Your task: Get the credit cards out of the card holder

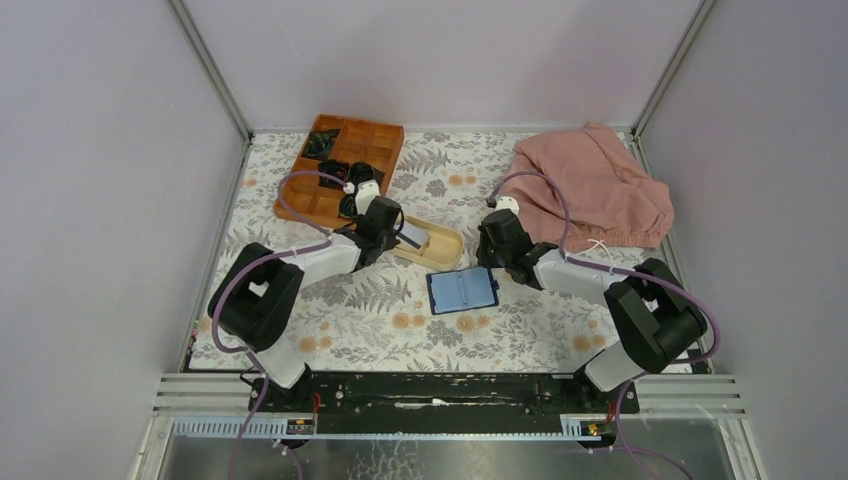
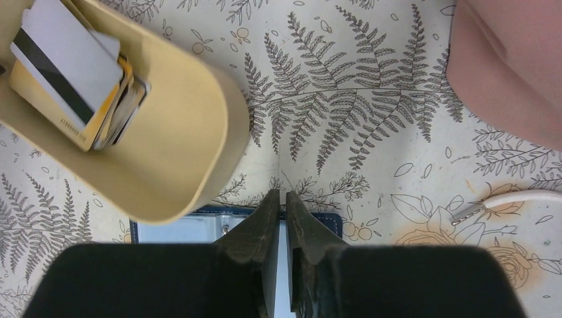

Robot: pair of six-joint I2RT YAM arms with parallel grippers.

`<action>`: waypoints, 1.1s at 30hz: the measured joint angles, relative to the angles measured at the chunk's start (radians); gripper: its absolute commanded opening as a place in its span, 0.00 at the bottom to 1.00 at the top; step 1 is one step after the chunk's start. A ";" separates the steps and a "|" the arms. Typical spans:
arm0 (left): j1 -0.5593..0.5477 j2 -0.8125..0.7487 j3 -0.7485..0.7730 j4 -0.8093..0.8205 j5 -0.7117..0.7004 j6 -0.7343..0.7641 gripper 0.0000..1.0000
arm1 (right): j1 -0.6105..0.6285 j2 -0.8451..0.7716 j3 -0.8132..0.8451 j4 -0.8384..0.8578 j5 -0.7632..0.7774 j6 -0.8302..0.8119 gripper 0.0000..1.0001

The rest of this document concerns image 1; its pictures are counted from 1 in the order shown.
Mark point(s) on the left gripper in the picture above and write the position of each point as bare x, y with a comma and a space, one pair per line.
348, 177

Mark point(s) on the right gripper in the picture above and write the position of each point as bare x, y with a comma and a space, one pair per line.
490, 250

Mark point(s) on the white card with stripe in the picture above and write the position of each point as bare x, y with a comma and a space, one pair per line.
413, 237

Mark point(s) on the blue leather card holder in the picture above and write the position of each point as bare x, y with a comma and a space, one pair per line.
461, 290

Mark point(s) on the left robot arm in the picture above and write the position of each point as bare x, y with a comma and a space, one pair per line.
252, 306

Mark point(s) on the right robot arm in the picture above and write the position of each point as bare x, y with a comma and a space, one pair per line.
655, 319

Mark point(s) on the black rolled item bottom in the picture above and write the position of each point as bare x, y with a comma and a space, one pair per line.
348, 208

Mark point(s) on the black rolled item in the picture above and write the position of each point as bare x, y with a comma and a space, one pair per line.
348, 208
319, 144
334, 174
361, 172

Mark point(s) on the cream oval tray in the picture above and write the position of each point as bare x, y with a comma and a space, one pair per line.
444, 251

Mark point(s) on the black rolled item middle right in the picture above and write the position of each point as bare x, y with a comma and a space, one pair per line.
361, 172

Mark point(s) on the black rolled item middle left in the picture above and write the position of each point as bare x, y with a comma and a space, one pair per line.
334, 174

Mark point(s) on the wooden compartment tray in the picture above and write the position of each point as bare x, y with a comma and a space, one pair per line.
338, 150

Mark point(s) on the black rolled item top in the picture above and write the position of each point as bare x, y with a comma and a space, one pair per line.
319, 144

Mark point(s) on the pink cloth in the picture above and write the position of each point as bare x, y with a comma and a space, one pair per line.
586, 183

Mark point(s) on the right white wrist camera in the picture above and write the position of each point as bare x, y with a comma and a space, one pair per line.
503, 203

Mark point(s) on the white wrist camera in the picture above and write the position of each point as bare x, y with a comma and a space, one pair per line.
503, 203
365, 193

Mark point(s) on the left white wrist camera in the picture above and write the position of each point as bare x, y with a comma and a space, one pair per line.
365, 193

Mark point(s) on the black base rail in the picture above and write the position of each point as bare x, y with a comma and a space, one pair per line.
373, 403

